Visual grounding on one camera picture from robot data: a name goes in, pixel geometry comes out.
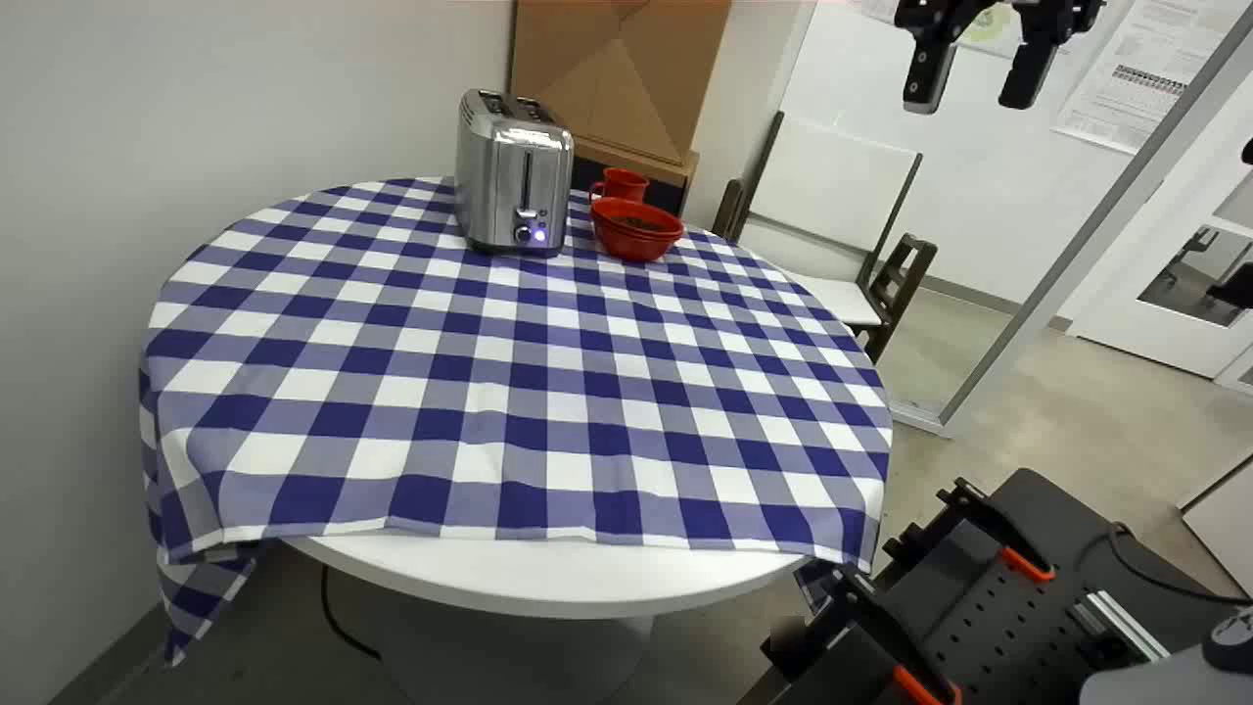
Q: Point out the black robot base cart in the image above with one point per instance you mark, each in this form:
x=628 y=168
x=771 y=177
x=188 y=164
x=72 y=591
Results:
x=948 y=625

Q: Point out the red bowl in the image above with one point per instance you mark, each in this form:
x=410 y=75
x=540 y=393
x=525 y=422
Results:
x=633 y=228

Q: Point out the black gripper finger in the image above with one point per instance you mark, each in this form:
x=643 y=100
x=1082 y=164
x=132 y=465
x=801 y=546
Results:
x=934 y=29
x=1042 y=29

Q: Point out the grey metal pole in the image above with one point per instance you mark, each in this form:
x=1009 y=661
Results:
x=1114 y=215

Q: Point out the small red cup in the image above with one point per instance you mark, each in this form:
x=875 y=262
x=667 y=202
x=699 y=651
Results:
x=624 y=185

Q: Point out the silver two-slot toaster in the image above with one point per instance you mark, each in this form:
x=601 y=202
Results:
x=515 y=174

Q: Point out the brown cardboard sheet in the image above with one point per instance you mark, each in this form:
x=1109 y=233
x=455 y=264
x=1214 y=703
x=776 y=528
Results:
x=624 y=75

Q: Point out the round white table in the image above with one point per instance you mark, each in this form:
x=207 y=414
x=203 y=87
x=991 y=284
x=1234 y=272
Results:
x=532 y=619

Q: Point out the black clamp orange handle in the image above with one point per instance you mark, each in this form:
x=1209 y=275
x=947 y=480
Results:
x=1019 y=555

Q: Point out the blue white checkered tablecloth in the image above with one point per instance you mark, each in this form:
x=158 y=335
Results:
x=345 y=363

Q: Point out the paper poster on wall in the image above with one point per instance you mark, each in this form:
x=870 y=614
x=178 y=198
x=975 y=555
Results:
x=1145 y=67

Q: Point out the white board chair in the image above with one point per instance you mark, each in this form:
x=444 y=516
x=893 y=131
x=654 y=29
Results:
x=846 y=192

